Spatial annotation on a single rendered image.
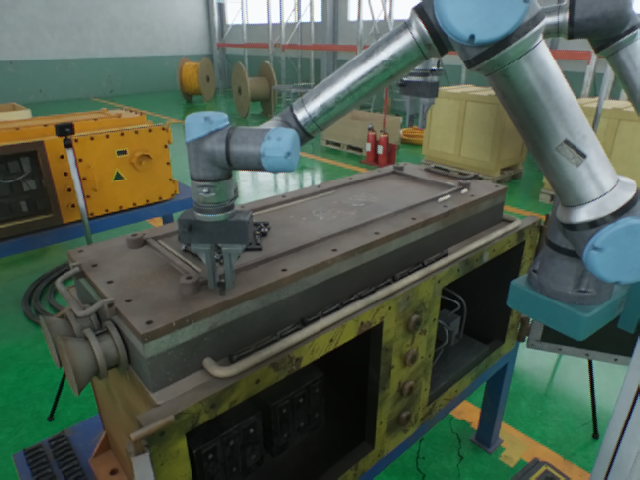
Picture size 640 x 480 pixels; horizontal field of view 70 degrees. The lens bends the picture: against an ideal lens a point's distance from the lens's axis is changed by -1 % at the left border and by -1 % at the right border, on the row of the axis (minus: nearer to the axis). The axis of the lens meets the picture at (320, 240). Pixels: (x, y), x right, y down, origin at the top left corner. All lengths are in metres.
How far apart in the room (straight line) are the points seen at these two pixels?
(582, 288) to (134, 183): 3.16
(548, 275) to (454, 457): 1.64
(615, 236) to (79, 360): 0.91
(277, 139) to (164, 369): 0.47
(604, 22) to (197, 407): 1.24
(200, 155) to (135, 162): 2.81
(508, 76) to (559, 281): 0.42
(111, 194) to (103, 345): 2.67
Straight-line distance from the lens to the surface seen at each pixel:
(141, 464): 0.84
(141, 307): 0.94
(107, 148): 3.54
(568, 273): 0.96
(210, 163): 0.81
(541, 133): 0.73
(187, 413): 0.91
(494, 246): 1.57
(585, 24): 1.35
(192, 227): 0.87
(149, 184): 3.70
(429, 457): 2.47
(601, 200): 0.78
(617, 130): 5.77
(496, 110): 6.30
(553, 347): 2.11
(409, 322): 1.29
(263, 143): 0.76
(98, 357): 0.98
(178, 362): 0.93
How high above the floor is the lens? 1.84
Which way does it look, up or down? 24 degrees down
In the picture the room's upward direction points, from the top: straight up
